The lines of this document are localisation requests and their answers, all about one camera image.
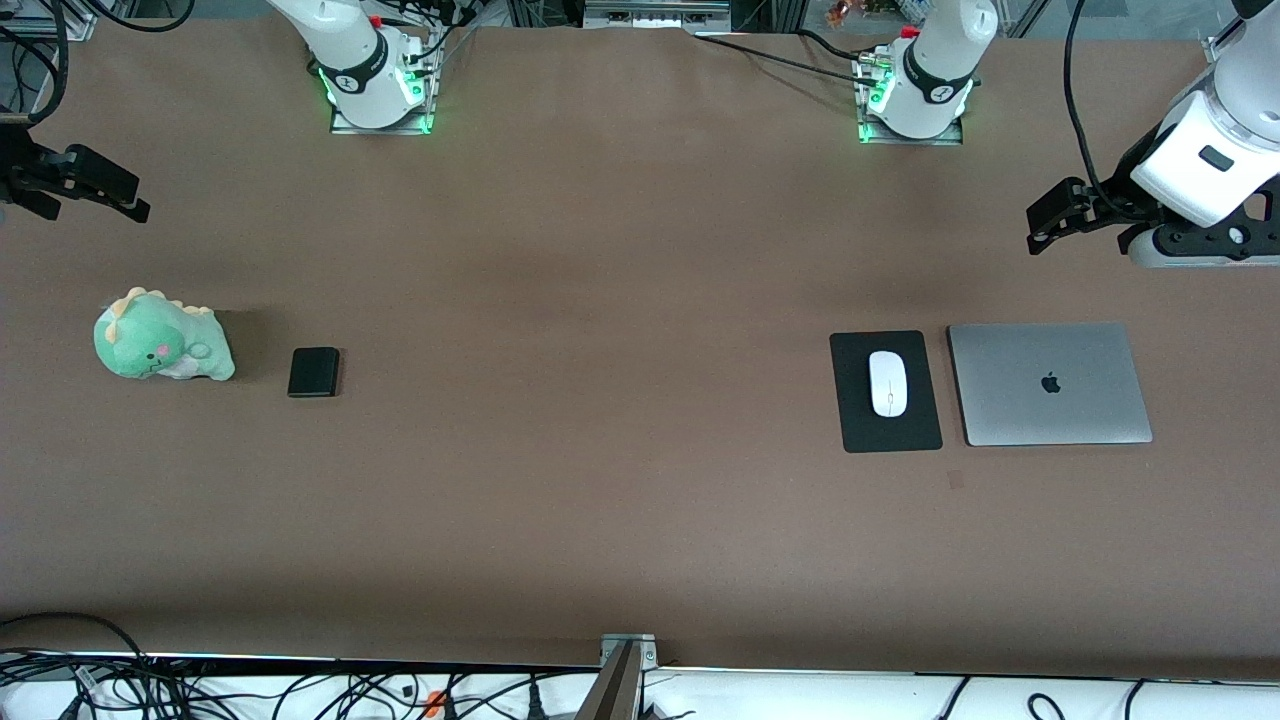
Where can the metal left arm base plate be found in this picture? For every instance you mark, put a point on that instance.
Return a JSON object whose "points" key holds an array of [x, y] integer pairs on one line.
{"points": [[868, 128]]}

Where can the silver laptop with apple logo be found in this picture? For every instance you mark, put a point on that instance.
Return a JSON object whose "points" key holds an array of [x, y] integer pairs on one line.
{"points": [[1010, 400]]}

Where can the green plush dinosaur toy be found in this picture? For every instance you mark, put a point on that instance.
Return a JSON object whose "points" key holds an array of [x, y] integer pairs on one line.
{"points": [[150, 340]]}

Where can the black mouse pad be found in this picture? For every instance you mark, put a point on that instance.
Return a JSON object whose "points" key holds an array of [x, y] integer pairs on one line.
{"points": [[855, 420]]}

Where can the aluminium frame rail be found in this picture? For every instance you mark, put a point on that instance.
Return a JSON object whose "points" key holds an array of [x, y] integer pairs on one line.
{"points": [[1212, 48]]}

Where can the grey metal bracket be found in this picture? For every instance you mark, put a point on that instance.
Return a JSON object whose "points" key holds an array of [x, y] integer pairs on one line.
{"points": [[655, 14]]}

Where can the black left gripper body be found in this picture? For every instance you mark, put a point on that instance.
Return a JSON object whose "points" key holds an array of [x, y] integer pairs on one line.
{"points": [[1131, 170]]}

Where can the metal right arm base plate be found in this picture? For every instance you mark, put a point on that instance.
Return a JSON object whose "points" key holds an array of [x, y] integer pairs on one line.
{"points": [[425, 95]]}

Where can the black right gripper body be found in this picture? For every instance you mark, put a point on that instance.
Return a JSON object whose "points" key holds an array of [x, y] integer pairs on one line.
{"points": [[17, 166]]}

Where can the white computer mouse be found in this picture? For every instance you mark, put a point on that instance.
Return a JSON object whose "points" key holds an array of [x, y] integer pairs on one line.
{"points": [[888, 383]]}

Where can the metal post with bracket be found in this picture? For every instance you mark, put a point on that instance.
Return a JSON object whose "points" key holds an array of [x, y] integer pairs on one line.
{"points": [[615, 690]]}

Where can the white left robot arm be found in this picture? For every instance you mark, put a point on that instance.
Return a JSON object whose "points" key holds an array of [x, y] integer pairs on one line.
{"points": [[1190, 160]]}

